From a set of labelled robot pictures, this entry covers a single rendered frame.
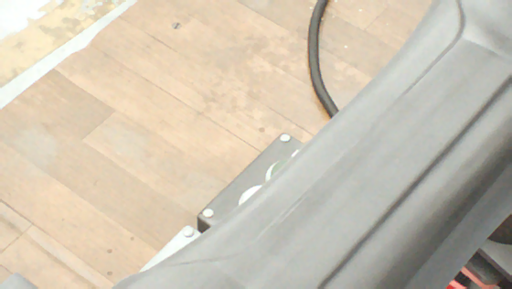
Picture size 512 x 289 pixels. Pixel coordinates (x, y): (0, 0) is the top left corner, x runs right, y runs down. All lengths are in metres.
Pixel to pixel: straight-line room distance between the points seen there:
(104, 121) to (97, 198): 0.08
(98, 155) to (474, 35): 0.60
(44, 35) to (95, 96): 1.34
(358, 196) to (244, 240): 0.03
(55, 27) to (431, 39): 1.98
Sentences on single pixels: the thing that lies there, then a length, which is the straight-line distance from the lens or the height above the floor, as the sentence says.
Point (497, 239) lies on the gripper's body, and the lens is 0.52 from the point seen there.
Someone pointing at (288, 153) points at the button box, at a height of 0.93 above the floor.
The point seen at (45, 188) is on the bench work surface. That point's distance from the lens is 0.89.
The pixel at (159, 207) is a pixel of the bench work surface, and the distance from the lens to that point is 0.87.
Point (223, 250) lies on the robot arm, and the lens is 0.28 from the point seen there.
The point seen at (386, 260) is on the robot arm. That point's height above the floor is 1.37.
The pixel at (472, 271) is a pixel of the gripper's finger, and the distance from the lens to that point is 0.54.
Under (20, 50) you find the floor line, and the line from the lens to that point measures 2.26.
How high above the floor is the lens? 1.60
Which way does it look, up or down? 51 degrees down
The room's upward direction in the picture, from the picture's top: 2 degrees clockwise
